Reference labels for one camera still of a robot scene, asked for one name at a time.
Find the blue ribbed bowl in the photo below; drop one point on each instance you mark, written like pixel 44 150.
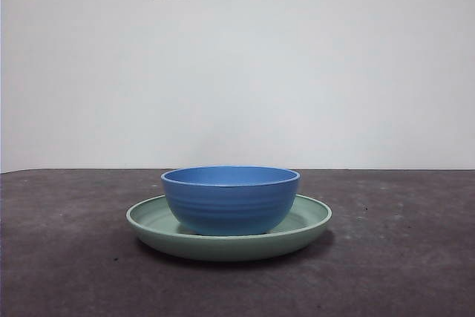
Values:
pixel 230 205

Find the pale green plate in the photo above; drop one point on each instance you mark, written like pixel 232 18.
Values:
pixel 222 248

